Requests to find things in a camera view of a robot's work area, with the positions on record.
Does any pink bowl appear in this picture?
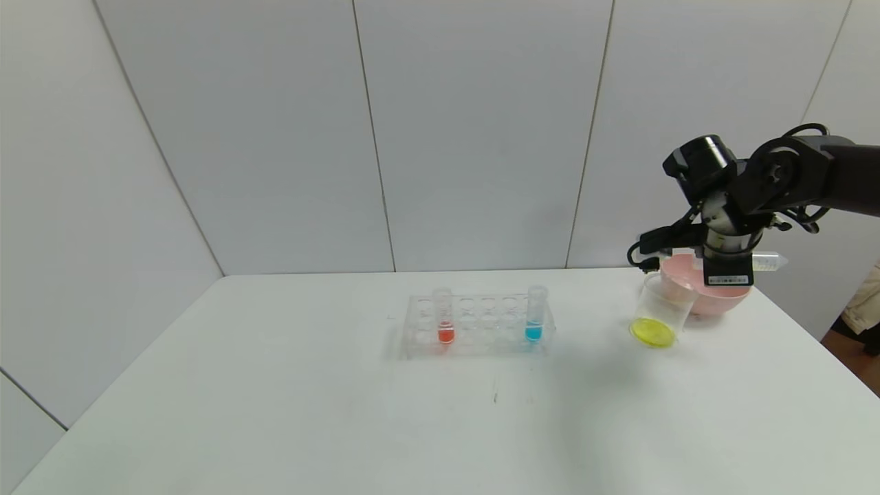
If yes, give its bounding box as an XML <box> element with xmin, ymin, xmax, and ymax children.
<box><xmin>659</xmin><ymin>252</ymin><xmax>752</xmax><ymax>318</ymax></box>

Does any test tube with red pigment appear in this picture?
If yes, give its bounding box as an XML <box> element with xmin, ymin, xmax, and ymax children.
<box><xmin>431</xmin><ymin>288</ymin><xmax>457</xmax><ymax>347</ymax></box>

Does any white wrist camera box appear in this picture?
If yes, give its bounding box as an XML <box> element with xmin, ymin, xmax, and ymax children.
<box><xmin>627</xmin><ymin>225</ymin><xmax>703</xmax><ymax>274</ymax></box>

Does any beige and black background bundle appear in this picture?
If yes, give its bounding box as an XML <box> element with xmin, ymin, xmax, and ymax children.
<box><xmin>821</xmin><ymin>264</ymin><xmax>880</xmax><ymax>359</ymax></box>

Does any test tube with yellow pigment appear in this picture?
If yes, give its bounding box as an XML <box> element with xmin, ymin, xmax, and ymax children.
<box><xmin>677</xmin><ymin>250</ymin><xmax>790</xmax><ymax>273</ymax></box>

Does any test tube with blue pigment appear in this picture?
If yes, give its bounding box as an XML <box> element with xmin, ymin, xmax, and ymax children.
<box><xmin>524</xmin><ymin>285</ymin><xmax>549</xmax><ymax>344</ymax></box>

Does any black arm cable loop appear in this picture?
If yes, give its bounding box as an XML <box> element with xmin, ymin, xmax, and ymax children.
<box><xmin>772</xmin><ymin>122</ymin><xmax>834</xmax><ymax>236</ymax></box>

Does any clear plastic test tube rack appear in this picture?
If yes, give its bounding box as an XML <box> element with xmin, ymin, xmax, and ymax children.
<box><xmin>401</xmin><ymin>294</ymin><xmax>557</xmax><ymax>360</ymax></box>

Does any clear glass beaker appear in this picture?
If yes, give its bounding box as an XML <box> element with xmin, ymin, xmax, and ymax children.
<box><xmin>628</xmin><ymin>273</ymin><xmax>697</xmax><ymax>350</ymax></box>

